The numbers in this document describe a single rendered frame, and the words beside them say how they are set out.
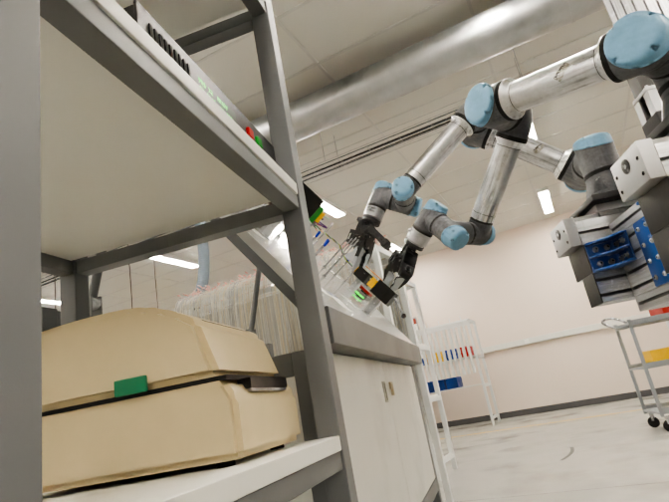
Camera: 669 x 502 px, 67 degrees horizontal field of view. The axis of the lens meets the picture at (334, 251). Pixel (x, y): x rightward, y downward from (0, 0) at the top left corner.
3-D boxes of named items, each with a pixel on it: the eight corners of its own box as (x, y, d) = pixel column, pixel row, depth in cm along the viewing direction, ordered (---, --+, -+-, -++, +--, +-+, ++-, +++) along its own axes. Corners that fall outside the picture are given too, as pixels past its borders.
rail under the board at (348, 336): (422, 363, 194) (418, 346, 196) (334, 343, 84) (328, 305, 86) (408, 366, 195) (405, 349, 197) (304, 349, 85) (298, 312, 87)
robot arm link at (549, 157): (601, 184, 168) (452, 125, 184) (588, 200, 182) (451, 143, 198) (616, 154, 170) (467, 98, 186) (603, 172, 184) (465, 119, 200)
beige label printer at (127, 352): (305, 442, 70) (284, 305, 76) (244, 465, 50) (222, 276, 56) (112, 476, 75) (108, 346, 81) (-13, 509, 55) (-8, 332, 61)
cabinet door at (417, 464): (437, 477, 179) (412, 366, 190) (416, 516, 128) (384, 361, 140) (430, 478, 179) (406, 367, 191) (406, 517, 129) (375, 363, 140)
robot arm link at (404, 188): (501, 97, 171) (407, 203, 168) (498, 114, 182) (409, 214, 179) (474, 80, 175) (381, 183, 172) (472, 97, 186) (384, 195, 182)
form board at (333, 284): (315, 311, 86) (322, 303, 86) (35, 36, 124) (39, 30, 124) (412, 349, 196) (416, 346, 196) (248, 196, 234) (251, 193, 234)
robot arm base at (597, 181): (627, 204, 167) (616, 177, 170) (648, 185, 152) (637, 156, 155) (580, 213, 168) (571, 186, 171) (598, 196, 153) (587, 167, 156)
